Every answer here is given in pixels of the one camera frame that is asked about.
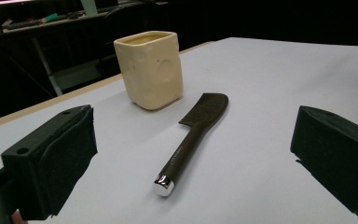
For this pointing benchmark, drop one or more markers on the cream square ceramic holder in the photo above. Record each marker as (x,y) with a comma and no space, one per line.
(150,71)

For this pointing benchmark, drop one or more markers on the white table mat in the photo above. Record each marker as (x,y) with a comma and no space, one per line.
(261,93)

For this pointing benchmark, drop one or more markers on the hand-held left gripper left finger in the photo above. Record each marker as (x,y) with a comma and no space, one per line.
(52,155)

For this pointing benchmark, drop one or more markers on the dark spatula utensil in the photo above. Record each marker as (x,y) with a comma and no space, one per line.
(195,130)

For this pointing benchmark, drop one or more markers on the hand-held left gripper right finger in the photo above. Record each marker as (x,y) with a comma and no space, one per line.
(338,149)

